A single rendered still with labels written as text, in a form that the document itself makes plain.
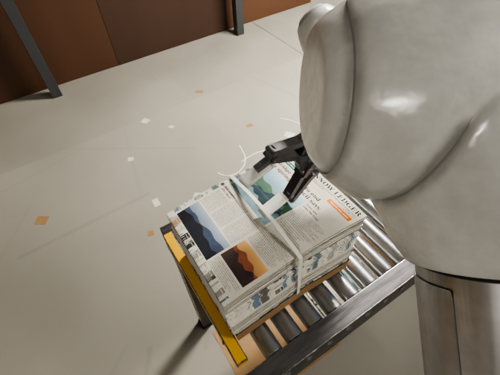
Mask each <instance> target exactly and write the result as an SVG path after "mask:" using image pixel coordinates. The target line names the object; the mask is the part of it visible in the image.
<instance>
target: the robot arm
mask: <svg viewBox="0 0 500 375"><path fill-rule="evenodd" d="M298 39H299V42H300V45H301V48H302V51H303V52H304V54H303V59H302V64H301V76H300V86H299V118H300V127H301V132H300V133H299V134H297V135H296V136H293V137H291V138H287V139H284V140H282V141H278V142H275V143H273V144H268V145H267V146H266V147H265V149H266V150H264V151H263V155H264V156H265V157H264V158H262V159H261V160H259V162H258V163H256V164H255V165H254V166H253V167H252V168H251V169H249V170H248V171H246V172H245V173H244V174H243V175H242V176H240V177H239V180H240V181H241V182H242V183H243V185H244V186H245V187H246V188H249V187H250V186H251V185H253V184H254V183H255V182H256V181H257V180H258V179H260V178H261V177H263V176H264V175H265V174H267V173H268V172H269V171H270V170H272V169H273V168H274V167H275V166H274V165H273V164H278V163H284V162H290V161H294V162H295V168H294V171H295V172H294V173H293V175H292V177H291V179H290V180H289V182H288V184H287V186H286V187H285V189H284V191H283V193H282V192H281V191H280V192H279V193H277V194H276V195H275V196H273V197H272V198H271V199H270V200H269V201H268V202H266V203H265V204H264V205H263V207H264V208H265V209H266V210H267V211H268V212H269V213H270V214H273V213H274V212H275V211H276V210H277V209H279V207H281V206H282V205H283V204H285V203H286V202H287V201H289V202H290V203H294V202H295V201H296V200H297V198H298V197H299V196H300V195H301V194H302V193H303V191H304V190H305V189H306V187H307V186H308V185H309V183H310V182H311V181H312V180H313V179H314V178H315V177H316V176H317V175H318V174H319V173H320V174H321V175H322V176H323V177H324V178H325V179H326V180H327V181H328V182H330V183H331V184H332V185H334V186H335V187H336V188H338V189H339V190H341V191H342V192H344V193H346V194H347V195H349V196H352V197H353V198H356V199H370V200H371V202H372V203H373V205H374V207H375V209H376V211H377V213H378V214H379V217H380V218H381V220H382V222H383V225H384V228H385V231H386V233H387V235H388V238H389V239H390V240H391V242H392V243H393V244H394V246H395V247H396V248H397V250H398V251H399V252H400V254H401V255H402V256H403V257H404V258H405V259H406V260H407V261H408V262H410V263H413V264H414V265H415V273H416V274H414V281H415V289H416V296H417V310H418V318H419V325H420V339H421V347H422V354H423V368H424V375H500V0H344V1H343V2H341V3H339V4H338V5H336V6H335V7H334V6H332V5H331V4H328V3H325V4H317V5H315V6H314V7H312V8H310V9H309V10H308V11H307V12H306V13H305V14H304V15H303V16H302V18H301V20H300V22H299V24H298ZM274 149H276V150H274ZM316 167H317V168H318V169H317V168H316Z"/></svg>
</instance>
